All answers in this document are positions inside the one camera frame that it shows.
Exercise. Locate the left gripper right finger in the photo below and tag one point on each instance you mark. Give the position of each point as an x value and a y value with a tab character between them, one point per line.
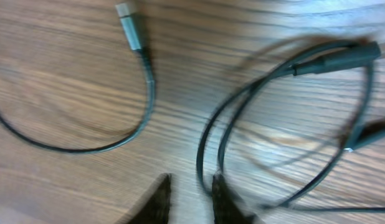
225	209

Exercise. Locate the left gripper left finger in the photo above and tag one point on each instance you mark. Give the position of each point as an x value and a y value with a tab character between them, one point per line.
154	206

